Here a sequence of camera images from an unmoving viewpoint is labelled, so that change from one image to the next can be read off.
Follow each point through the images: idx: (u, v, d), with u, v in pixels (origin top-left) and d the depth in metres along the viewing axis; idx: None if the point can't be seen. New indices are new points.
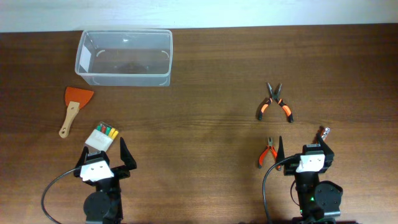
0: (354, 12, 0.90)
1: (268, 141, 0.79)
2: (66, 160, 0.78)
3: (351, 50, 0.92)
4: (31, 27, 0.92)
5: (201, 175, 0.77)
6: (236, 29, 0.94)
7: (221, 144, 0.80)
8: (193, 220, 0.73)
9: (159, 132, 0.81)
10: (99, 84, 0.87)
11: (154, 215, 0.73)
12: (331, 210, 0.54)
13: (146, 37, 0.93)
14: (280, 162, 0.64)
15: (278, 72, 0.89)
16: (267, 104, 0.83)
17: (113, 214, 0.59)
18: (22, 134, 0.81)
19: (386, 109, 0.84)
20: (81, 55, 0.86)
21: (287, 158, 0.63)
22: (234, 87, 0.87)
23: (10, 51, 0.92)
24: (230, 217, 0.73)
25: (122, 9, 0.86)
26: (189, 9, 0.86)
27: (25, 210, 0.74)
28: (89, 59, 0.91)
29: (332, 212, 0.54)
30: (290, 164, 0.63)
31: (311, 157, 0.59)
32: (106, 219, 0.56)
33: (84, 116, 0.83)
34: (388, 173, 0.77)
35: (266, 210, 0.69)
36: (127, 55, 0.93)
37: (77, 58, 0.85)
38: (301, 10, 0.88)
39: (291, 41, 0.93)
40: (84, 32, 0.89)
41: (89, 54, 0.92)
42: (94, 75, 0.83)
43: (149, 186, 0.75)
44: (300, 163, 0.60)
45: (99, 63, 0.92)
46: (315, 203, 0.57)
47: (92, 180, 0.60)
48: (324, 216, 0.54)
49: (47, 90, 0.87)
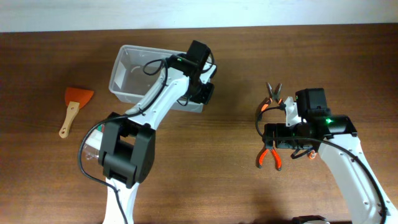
0: (354, 12, 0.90)
1: (263, 139, 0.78)
2: (66, 160, 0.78)
3: (351, 50, 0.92)
4: (31, 27, 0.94)
5: (201, 175, 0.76)
6: (236, 28, 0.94)
7: (222, 144, 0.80)
8: (192, 220, 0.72)
9: (160, 132, 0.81)
10: (130, 102, 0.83)
11: (154, 215, 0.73)
12: (314, 89, 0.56)
13: None
14: (267, 128, 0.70)
15: (278, 71, 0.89)
16: (266, 104, 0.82)
17: (201, 60, 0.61)
18: (22, 133, 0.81)
19: (387, 109, 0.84)
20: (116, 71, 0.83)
21: (273, 108, 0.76)
22: (234, 88, 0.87)
23: (11, 51, 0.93)
24: (230, 217, 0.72)
25: (122, 9, 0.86)
26: (188, 9, 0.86)
27: (25, 210, 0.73)
28: (124, 75, 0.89)
29: (313, 88, 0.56)
30: (269, 127, 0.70)
31: (295, 101, 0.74)
32: (206, 53, 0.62)
33: (84, 117, 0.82)
34: (388, 172, 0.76)
35: (325, 155, 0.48)
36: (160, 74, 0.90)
37: (112, 76, 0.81)
38: (300, 10, 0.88)
39: (291, 41, 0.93)
40: (122, 46, 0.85)
41: (124, 70, 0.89)
42: (126, 94, 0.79)
43: (149, 186, 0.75)
44: (286, 109, 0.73)
45: (132, 79, 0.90)
46: (298, 101, 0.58)
47: (207, 51, 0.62)
48: (310, 93, 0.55)
49: (49, 90, 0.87)
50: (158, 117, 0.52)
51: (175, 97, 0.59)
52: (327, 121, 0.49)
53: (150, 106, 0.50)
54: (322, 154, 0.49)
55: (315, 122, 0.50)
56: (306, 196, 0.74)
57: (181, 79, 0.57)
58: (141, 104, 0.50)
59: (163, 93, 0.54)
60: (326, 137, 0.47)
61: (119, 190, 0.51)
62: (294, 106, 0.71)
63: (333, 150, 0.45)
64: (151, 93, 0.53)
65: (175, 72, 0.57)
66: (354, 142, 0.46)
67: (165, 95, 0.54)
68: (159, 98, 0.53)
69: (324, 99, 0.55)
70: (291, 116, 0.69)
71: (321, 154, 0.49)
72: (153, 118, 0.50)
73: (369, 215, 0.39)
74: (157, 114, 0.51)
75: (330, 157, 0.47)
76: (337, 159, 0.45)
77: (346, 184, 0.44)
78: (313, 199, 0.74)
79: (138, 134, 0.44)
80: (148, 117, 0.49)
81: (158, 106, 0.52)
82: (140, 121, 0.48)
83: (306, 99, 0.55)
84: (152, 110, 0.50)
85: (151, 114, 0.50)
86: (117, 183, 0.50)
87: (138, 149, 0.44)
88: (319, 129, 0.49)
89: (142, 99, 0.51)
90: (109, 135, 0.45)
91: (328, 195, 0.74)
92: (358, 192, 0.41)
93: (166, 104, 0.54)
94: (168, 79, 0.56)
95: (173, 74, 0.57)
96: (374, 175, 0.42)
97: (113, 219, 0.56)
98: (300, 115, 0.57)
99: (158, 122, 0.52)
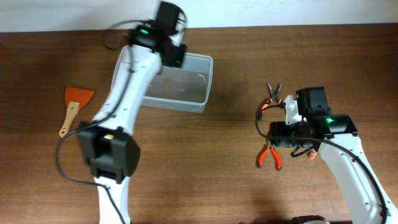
0: (354, 12, 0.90)
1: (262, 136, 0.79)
2: (66, 160, 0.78)
3: (351, 50, 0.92)
4: (32, 27, 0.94)
5: (201, 175, 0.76)
6: (236, 28, 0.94)
7: (221, 144, 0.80)
8: (192, 220, 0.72)
9: (160, 132, 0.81)
10: None
11: (153, 215, 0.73)
12: (315, 88, 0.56)
13: None
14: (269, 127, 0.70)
15: (278, 71, 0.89)
16: (266, 104, 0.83)
17: (170, 22, 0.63)
18: (22, 132, 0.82)
19: (387, 109, 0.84)
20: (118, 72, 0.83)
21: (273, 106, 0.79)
22: (234, 88, 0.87)
23: (12, 51, 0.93)
24: (230, 217, 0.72)
25: (122, 9, 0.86)
26: (188, 9, 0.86)
27: (25, 210, 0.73)
28: None
29: (314, 88, 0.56)
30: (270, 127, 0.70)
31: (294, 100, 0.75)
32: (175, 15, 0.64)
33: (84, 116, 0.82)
34: (388, 172, 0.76)
35: (325, 152, 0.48)
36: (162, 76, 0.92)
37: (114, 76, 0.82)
38: (300, 10, 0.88)
39: (291, 40, 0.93)
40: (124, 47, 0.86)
41: None
42: None
43: (150, 185, 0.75)
44: (286, 107, 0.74)
45: None
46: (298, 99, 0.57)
47: (175, 11, 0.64)
48: (310, 91, 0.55)
49: (48, 89, 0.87)
50: (132, 111, 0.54)
51: (150, 74, 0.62)
52: (328, 120, 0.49)
53: (119, 104, 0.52)
54: (323, 153, 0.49)
55: (314, 121, 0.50)
56: (306, 196, 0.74)
57: (148, 60, 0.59)
58: (111, 104, 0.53)
59: (131, 81, 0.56)
60: (328, 136, 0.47)
61: (109, 187, 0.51)
62: (294, 104, 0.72)
63: (334, 150, 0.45)
64: (119, 85, 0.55)
65: (140, 55, 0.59)
66: (356, 142, 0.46)
67: (135, 84, 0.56)
68: (128, 88, 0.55)
69: (324, 98, 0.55)
70: (291, 114, 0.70)
71: (321, 153, 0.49)
72: (126, 113, 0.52)
73: (369, 216, 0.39)
74: (129, 104, 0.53)
75: (329, 156, 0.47)
76: (337, 159, 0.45)
77: (346, 185, 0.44)
78: (313, 199, 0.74)
79: (112, 140, 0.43)
80: (119, 117, 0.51)
81: (129, 96, 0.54)
82: (112, 124, 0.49)
83: (306, 99, 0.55)
84: (124, 107, 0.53)
85: (122, 112, 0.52)
86: (105, 182, 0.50)
87: (117, 154, 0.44)
88: (319, 129, 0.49)
89: (112, 97, 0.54)
90: (84, 145, 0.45)
91: (328, 195, 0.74)
92: (359, 193, 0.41)
93: (138, 91, 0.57)
94: (135, 64, 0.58)
95: (138, 59, 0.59)
96: (374, 175, 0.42)
97: (108, 218, 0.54)
98: (300, 113, 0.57)
99: (133, 115, 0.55)
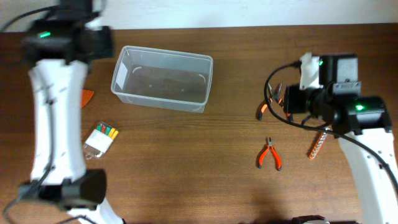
0: (355, 11, 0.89)
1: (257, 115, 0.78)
2: None
3: (351, 50, 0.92)
4: None
5: (201, 175, 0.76)
6: (236, 29, 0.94)
7: (221, 144, 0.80)
8: (192, 219, 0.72)
9: (159, 132, 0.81)
10: (132, 102, 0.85)
11: (154, 215, 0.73)
12: (348, 58, 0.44)
13: (181, 60, 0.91)
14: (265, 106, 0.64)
15: (278, 72, 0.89)
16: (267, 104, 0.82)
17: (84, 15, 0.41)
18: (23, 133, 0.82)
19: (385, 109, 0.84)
20: (118, 71, 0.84)
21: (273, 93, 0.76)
22: (234, 88, 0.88)
23: None
24: (230, 217, 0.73)
25: (122, 9, 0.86)
26: (188, 9, 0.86)
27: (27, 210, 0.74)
28: (126, 76, 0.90)
29: (347, 57, 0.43)
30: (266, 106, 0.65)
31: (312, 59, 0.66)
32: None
33: (84, 117, 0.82)
34: None
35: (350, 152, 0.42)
36: (162, 75, 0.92)
37: (114, 76, 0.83)
38: (300, 10, 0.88)
39: (291, 41, 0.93)
40: (123, 47, 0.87)
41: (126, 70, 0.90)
42: (127, 94, 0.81)
43: (149, 186, 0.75)
44: None
45: (135, 80, 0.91)
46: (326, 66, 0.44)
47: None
48: (339, 61, 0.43)
49: None
50: (76, 147, 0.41)
51: (76, 88, 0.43)
52: (357, 106, 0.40)
53: (53, 155, 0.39)
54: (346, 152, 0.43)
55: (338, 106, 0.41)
56: (306, 196, 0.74)
57: (64, 79, 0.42)
58: (42, 157, 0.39)
59: (55, 120, 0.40)
60: (354, 132, 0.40)
61: (86, 214, 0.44)
62: None
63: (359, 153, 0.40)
64: (42, 126, 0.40)
65: (54, 72, 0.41)
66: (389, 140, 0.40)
67: (61, 116, 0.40)
68: (56, 125, 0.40)
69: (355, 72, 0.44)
70: None
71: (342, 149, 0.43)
72: (67, 160, 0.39)
73: None
74: (64, 146, 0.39)
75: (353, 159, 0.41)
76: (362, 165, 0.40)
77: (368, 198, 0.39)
78: (313, 199, 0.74)
79: (63, 192, 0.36)
80: (61, 168, 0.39)
81: (60, 135, 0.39)
82: (57, 180, 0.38)
83: (331, 68, 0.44)
84: (61, 152, 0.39)
85: (61, 161, 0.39)
86: (77, 212, 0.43)
87: (74, 201, 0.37)
88: (347, 121, 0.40)
89: (40, 147, 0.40)
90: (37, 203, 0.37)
91: (328, 195, 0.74)
92: (381, 211, 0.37)
93: (68, 121, 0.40)
94: (51, 91, 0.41)
95: (54, 79, 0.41)
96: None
97: None
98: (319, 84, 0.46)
99: (78, 150, 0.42)
